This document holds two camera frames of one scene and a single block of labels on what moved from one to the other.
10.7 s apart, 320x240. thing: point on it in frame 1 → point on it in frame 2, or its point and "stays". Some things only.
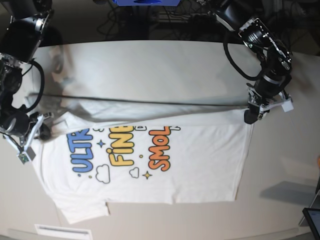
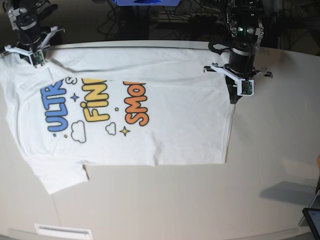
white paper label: (74, 233) stays
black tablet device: (312, 216) stays
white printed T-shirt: (104, 150) → (142, 106)
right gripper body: (267, 87) → (241, 62)
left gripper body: (16, 123) → (30, 39)
